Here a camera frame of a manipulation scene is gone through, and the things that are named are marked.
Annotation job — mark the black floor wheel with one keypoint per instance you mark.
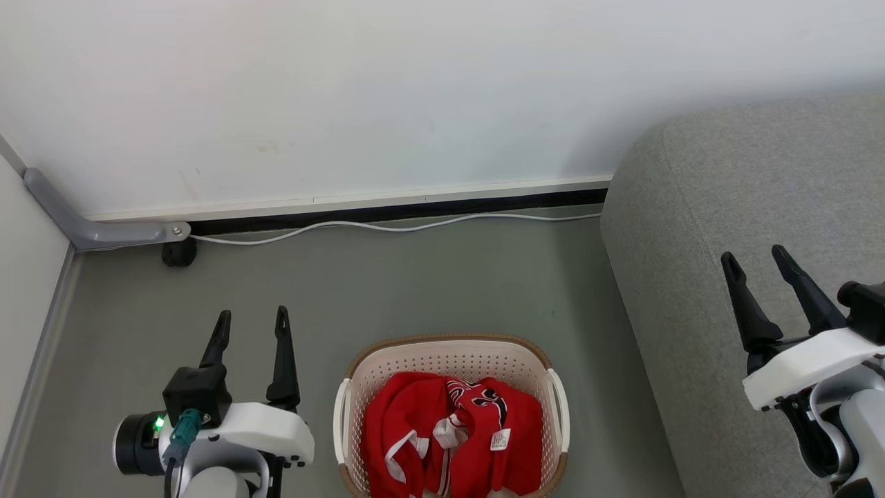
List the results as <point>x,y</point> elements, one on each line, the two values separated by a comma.
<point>179,253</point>

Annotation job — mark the red white clothing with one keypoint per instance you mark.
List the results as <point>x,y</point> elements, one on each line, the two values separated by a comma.
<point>408,415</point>

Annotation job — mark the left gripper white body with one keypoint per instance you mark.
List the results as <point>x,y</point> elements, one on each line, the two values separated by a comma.
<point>269,429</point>

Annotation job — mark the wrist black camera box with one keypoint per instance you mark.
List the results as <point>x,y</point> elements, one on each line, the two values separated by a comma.
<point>197,394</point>
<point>865,311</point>

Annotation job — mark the right white grey robot arm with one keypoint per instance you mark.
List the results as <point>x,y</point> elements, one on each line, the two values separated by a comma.
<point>864,429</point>

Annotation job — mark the grey baseboard strip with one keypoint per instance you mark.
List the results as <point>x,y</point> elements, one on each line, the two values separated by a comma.
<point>41,360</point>

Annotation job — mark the grey fabric sofa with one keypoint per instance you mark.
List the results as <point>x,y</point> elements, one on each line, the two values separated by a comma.
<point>691,207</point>

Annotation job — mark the left white grey robot arm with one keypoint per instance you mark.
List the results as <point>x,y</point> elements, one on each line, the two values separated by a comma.
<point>135,443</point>

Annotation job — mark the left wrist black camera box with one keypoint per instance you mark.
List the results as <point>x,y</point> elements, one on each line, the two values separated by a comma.
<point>197,394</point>

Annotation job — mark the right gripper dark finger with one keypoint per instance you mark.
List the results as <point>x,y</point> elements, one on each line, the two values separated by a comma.
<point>748,308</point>
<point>805,294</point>

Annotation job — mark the cream perforated laundry basket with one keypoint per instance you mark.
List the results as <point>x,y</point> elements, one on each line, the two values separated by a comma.
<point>449,360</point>

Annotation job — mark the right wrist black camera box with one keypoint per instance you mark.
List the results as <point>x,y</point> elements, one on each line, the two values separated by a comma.
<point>865,311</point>

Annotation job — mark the white black baseboard strip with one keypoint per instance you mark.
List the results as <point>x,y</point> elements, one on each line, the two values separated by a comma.
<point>415,207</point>

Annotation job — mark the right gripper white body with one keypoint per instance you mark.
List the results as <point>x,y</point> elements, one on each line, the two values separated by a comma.
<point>809,363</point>

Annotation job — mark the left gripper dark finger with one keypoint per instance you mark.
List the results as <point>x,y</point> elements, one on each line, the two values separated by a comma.
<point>216,342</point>
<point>283,366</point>

